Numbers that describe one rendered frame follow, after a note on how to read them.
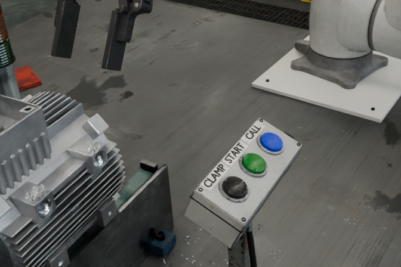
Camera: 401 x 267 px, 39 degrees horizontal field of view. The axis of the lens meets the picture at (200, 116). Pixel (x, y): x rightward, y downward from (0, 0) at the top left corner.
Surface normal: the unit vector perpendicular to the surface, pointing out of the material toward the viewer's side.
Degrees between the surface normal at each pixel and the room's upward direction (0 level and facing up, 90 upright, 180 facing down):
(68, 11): 90
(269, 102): 0
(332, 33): 93
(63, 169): 0
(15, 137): 90
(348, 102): 0
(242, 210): 22
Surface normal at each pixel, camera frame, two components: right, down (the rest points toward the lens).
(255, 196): 0.28, -0.69
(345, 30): -0.59, 0.52
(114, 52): 0.86, 0.23
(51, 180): -0.05, -0.84
